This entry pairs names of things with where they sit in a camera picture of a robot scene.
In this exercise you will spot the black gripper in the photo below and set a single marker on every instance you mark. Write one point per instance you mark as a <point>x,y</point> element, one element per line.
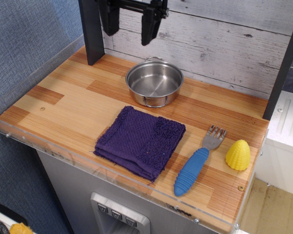
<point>153,12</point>

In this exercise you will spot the blue handled metal fork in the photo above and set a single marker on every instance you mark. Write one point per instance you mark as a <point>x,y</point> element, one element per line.
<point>192,168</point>

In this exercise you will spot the purple folded towel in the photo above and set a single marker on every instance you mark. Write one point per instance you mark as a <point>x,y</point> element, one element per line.
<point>140,142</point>

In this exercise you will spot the stainless steel pot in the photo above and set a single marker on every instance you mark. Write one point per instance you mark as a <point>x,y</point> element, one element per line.
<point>154,83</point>

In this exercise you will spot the clear acrylic table guard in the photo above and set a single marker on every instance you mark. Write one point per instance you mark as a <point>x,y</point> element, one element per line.
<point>65,114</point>

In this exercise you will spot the yellow toy corn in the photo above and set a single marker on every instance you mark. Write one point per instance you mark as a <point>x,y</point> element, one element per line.
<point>239,155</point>

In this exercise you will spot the white ridged appliance at right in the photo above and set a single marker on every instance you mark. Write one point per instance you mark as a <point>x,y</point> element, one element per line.
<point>281,123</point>

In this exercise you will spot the silver dispenser panel with buttons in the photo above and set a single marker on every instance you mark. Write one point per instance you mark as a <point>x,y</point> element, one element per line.
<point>115,218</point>

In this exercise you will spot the yellow object bottom left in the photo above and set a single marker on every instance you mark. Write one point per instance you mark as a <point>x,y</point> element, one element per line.
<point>20,228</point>

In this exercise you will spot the dark left frame post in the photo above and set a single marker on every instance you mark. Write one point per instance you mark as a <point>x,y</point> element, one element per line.
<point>92,30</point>

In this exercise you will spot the dark frame post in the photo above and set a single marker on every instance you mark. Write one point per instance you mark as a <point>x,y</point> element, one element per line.
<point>92,30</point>
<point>280,80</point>

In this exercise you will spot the dark right frame post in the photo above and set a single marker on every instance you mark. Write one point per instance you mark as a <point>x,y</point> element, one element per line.
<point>280,80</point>

